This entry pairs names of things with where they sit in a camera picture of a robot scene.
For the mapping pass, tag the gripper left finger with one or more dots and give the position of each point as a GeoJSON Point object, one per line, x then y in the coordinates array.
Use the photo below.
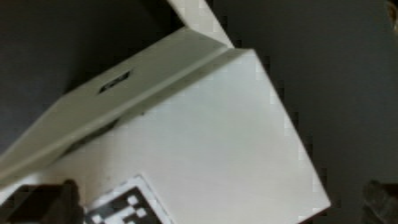
{"type": "Point", "coordinates": [42, 204]}

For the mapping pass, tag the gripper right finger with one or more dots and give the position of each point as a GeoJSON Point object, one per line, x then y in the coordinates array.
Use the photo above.
{"type": "Point", "coordinates": [380, 203]}

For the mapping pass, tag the small white cabinet block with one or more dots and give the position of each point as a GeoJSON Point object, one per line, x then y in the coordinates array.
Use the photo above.
{"type": "Point", "coordinates": [209, 148]}

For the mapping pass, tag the white cabinet body box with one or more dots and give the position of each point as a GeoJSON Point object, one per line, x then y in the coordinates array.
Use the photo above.
{"type": "Point", "coordinates": [98, 103]}

